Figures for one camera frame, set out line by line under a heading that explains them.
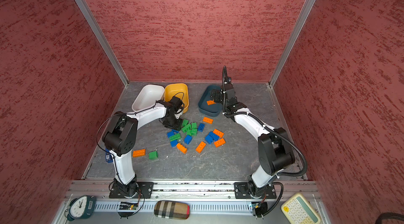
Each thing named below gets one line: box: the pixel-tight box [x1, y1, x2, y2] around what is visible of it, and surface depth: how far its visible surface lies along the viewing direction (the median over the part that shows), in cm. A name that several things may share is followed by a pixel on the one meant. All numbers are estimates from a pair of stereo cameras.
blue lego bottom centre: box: [184, 134, 193, 145], surface depth 94 cm
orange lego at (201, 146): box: [195, 140, 207, 154], surface depth 89 cm
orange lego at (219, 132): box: [213, 128, 225, 138], surface depth 96 cm
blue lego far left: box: [166, 128, 176, 139], surface depth 94 cm
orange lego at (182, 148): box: [176, 143, 188, 155], surface depth 87 cm
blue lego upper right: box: [197, 123, 206, 132], surface depth 98 cm
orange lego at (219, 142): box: [213, 137, 226, 148], surface depth 91 cm
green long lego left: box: [169, 133, 182, 142], surface depth 92 cm
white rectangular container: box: [131, 84, 166, 114], surface depth 112 cm
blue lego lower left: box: [169, 139, 178, 148], surface depth 91 cm
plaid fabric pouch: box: [153, 200, 191, 220], surface depth 68 cm
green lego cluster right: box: [190, 121, 198, 137], surface depth 94 cm
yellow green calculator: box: [280, 192, 321, 224], surface depth 69 cm
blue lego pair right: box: [204, 131, 220, 145], surface depth 92 cm
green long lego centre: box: [180, 123, 192, 137], surface depth 95 cm
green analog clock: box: [66, 194, 96, 222], surface depth 68 cm
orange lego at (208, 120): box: [202, 116, 214, 125], surface depth 102 cm
